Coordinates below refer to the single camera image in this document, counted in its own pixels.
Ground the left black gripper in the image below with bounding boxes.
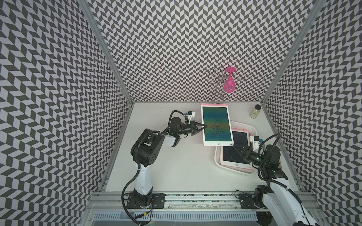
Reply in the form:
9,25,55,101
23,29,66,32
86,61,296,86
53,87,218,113
177,121,207,136

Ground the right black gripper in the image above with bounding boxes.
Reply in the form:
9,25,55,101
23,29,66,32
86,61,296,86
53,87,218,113
232,144,268,167

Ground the pink writing tablet colourful screen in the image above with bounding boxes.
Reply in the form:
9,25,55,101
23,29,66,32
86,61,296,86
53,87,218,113
201,104,234,147

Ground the white plastic storage tray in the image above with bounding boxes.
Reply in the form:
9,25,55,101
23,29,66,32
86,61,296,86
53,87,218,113
214,121,258,176

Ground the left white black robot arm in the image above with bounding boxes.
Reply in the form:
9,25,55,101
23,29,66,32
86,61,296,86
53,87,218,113
122,110,207,209

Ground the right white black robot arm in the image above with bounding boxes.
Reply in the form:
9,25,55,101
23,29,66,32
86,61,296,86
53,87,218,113
233,133,319,226

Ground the small glass jar black lid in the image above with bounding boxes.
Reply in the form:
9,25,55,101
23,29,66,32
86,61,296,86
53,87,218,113
249,104,262,119

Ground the pink plastic goblet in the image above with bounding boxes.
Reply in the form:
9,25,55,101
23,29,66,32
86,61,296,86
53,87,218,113
223,67,237,93

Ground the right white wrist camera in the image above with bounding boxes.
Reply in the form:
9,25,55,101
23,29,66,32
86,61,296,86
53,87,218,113
250,136,263,152

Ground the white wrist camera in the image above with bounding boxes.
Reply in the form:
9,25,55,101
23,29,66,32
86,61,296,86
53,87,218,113
185,111,196,121
250,136,263,152

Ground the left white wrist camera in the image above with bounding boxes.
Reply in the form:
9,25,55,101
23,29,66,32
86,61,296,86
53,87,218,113
185,111,196,121

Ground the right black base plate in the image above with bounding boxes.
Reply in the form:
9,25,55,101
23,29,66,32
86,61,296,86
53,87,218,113
237,193,264,210

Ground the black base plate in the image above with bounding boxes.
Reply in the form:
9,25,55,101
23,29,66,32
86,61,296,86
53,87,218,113
126,193,166,209
237,193,264,210

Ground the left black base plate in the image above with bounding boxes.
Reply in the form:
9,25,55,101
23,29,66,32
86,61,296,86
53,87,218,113
126,193,166,209

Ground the aluminium front rail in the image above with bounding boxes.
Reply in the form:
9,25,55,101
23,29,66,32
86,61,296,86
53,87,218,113
84,192,320,212

